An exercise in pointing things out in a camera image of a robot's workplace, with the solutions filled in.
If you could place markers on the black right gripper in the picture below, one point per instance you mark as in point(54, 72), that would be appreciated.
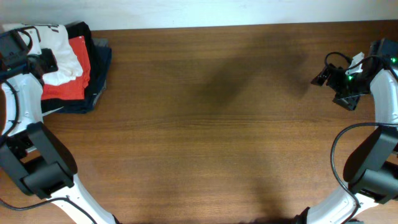
point(334, 84)

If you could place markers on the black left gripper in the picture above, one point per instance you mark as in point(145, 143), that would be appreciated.
point(45, 62)

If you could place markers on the white t-shirt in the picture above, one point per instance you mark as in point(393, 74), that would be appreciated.
point(55, 38)

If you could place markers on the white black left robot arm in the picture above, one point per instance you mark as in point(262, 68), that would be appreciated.
point(31, 155)

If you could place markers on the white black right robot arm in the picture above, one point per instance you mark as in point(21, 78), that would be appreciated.
point(368, 179)

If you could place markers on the red soccer folded shirt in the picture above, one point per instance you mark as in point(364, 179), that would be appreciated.
point(74, 89)

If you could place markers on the black folded shirt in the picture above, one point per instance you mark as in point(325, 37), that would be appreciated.
point(76, 30)

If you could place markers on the dark navy folded garment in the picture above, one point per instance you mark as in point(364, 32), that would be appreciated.
point(88, 104)

